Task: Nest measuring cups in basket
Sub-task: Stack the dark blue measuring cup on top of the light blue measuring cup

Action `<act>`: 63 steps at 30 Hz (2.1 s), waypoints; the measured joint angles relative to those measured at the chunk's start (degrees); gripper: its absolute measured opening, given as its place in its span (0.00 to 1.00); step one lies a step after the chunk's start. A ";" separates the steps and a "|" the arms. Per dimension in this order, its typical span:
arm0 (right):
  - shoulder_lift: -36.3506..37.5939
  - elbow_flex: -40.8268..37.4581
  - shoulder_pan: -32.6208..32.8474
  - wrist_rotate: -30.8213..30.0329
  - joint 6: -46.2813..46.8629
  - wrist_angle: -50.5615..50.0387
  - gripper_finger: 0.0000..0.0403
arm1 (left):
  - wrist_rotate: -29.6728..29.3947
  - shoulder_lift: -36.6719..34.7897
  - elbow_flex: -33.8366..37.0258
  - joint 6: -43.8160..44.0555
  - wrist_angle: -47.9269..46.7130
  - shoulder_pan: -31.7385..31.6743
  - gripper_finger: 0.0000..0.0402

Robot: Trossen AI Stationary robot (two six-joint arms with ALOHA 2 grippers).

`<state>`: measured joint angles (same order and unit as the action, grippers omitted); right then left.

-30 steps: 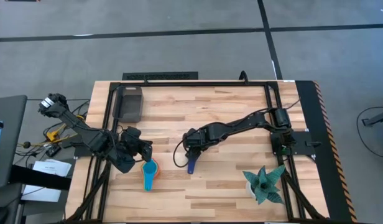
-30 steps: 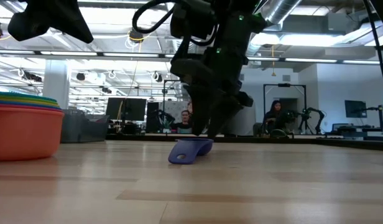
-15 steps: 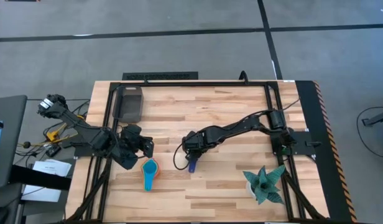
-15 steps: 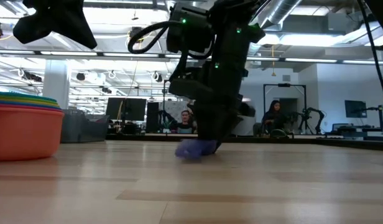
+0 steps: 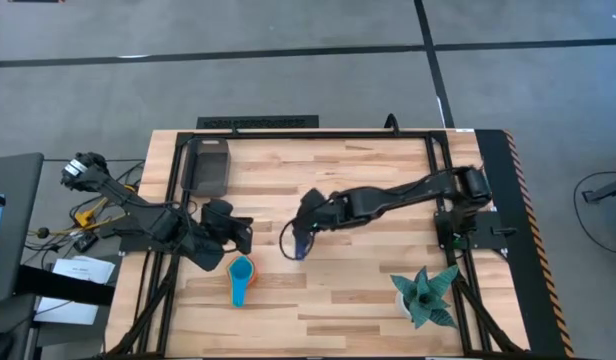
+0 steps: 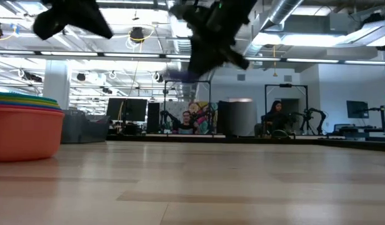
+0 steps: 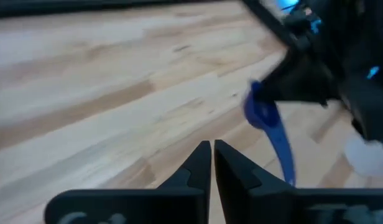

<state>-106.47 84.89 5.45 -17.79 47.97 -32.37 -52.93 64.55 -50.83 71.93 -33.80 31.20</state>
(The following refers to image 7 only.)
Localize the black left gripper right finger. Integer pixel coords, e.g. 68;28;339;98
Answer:
213;139;383;224

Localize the small purple measuring cup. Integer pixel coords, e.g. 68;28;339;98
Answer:
242;80;297;187

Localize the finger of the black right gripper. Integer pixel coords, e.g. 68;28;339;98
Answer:
260;49;340;107

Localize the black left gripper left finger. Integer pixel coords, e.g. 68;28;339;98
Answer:
44;140;213;224

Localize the white plant pot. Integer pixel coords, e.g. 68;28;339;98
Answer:
343;135;383;179

